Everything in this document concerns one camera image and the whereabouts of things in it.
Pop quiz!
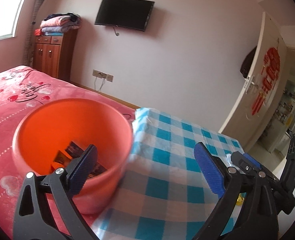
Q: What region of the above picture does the yellow wrapper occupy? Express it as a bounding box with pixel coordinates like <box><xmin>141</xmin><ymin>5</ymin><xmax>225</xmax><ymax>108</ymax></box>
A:
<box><xmin>236</xmin><ymin>193</ymin><xmax>244</xmax><ymax>206</ymax></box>

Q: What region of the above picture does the trash inside bucket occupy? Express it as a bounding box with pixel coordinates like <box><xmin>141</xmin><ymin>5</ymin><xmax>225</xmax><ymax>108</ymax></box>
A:
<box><xmin>51</xmin><ymin>140</ymin><xmax>107</xmax><ymax>181</ymax></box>

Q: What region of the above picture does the orange plastic bucket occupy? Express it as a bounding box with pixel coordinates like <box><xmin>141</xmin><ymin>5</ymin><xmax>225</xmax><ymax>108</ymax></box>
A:
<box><xmin>12</xmin><ymin>99</ymin><xmax>133</xmax><ymax>215</ymax></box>

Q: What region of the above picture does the white door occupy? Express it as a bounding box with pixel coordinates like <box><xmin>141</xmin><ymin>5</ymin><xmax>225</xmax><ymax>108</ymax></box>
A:
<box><xmin>219</xmin><ymin>12</ymin><xmax>290</xmax><ymax>152</ymax></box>

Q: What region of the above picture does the blue white checkered tablecloth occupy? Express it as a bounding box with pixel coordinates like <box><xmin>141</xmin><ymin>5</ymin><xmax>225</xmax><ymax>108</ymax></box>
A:
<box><xmin>91</xmin><ymin>108</ymin><xmax>242</xmax><ymax>239</ymax></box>

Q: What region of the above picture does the pink bed blanket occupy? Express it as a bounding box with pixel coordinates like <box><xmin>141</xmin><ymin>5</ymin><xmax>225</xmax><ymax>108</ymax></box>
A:
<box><xmin>0</xmin><ymin>66</ymin><xmax>134</xmax><ymax>237</ymax></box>

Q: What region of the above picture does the red Chinese knot decoration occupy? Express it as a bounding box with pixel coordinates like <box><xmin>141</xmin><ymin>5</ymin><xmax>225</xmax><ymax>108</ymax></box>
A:
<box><xmin>252</xmin><ymin>47</ymin><xmax>280</xmax><ymax>115</ymax></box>

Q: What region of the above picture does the brown wooden cabinet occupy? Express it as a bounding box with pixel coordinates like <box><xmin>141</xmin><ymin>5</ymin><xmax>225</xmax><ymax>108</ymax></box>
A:
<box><xmin>32</xmin><ymin>29</ymin><xmax>78</xmax><ymax>82</ymax></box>

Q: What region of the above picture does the curtain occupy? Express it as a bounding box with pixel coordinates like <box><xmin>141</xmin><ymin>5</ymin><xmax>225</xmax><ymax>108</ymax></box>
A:
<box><xmin>23</xmin><ymin>0</ymin><xmax>45</xmax><ymax>66</ymax></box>

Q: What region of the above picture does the folded blankets stack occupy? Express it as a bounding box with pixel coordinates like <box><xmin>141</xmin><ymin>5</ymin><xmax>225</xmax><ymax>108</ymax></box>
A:
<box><xmin>38</xmin><ymin>12</ymin><xmax>82</xmax><ymax>34</ymax></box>

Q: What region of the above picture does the silver door handle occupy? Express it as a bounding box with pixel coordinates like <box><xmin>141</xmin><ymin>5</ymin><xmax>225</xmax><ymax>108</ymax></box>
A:
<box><xmin>244</xmin><ymin>75</ymin><xmax>259</xmax><ymax>94</ymax></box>

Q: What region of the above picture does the wall power outlet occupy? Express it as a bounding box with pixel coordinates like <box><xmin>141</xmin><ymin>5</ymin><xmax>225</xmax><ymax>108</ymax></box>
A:
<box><xmin>92</xmin><ymin>69</ymin><xmax>114</xmax><ymax>82</ymax></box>

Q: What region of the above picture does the black wall television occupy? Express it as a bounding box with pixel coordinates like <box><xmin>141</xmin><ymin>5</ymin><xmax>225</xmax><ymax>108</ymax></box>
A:
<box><xmin>94</xmin><ymin>0</ymin><xmax>154</xmax><ymax>31</ymax></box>

